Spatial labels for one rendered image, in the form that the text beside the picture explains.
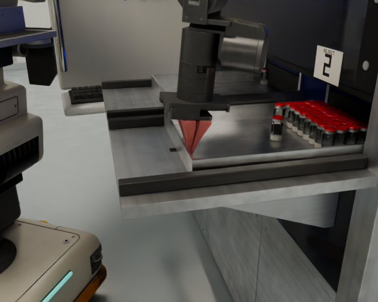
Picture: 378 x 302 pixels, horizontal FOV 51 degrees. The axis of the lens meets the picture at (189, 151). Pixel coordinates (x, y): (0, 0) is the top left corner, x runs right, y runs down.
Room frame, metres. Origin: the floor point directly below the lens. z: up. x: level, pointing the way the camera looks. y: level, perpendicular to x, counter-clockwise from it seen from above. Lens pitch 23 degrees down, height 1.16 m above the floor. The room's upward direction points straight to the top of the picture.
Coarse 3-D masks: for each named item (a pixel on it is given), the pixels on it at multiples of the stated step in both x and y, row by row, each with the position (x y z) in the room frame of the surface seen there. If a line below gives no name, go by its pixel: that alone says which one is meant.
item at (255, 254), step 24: (216, 216) 1.35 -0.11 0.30; (240, 216) 1.11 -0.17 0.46; (264, 216) 0.94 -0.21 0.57; (216, 240) 1.34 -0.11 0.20; (240, 240) 1.10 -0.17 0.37; (264, 240) 0.93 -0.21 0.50; (288, 240) 0.80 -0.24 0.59; (240, 264) 1.08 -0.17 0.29; (264, 264) 0.91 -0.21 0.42; (288, 264) 0.79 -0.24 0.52; (312, 264) 0.70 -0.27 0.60; (240, 288) 1.07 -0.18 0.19; (264, 288) 0.90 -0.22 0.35; (288, 288) 0.78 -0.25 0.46; (312, 288) 0.68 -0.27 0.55
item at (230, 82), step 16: (160, 80) 1.14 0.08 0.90; (176, 80) 1.15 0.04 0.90; (224, 80) 1.18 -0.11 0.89; (240, 80) 1.19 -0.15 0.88; (256, 80) 1.20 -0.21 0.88; (224, 96) 0.91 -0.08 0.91; (240, 96) 0.92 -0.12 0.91; (256, 96) 0.93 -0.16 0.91; (272, 96) 0.94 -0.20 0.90; (288, 96) 0.95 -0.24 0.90
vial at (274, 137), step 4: (272, 120) 0.71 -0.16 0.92; (276, 120) 0.71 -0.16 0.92; (280, 120) 0.71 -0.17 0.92; (272, 124) 0.71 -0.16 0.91; (276, 124) 0.71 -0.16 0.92; (280, 124) 0.71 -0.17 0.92; (272, 128) 0.71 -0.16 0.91; (276, 128) 0.71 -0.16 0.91; (280, 128) 0.71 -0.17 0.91; (272, 132) 0.71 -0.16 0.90; (276, 132) 0.71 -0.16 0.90; (280, 132) 0.71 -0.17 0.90; (272, 136) 0.71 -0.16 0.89; (276, 136) 0.71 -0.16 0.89; (280, 136) 0.71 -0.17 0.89; (272, 140) 0.71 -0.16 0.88; (276, 140) 0.71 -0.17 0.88; (280, 140) 0.71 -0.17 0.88
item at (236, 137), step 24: (168, 120) 0.75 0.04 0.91; (216, 120) 0.82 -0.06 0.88; (240, 120) 0.83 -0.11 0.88; (264, 120) 0.83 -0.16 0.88; (216, 144) 0.69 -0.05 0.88; (240, 144) 0.69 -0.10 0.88; (264, 144) 0.69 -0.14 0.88; (288, 144) 0.69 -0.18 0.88; (312, 144) 0.69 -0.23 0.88; (360, 144) 0.61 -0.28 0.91; (192, 168) 0.55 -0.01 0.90; (216, 168) 0.56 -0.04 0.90
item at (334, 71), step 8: (320, 48) 0.77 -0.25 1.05; (328, 48) 0.74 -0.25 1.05; (320, 56) 0.76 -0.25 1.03; (336, 56) 0.71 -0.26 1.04; (320, 64) 0.76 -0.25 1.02; (336, 64) 0.71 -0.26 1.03; (320, 72) 0.76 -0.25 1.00; (328, 72) 0.73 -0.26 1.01; (336, 72) 0.71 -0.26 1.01; (328, 80) 0.73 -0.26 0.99; (336, 80) 0.70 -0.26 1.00
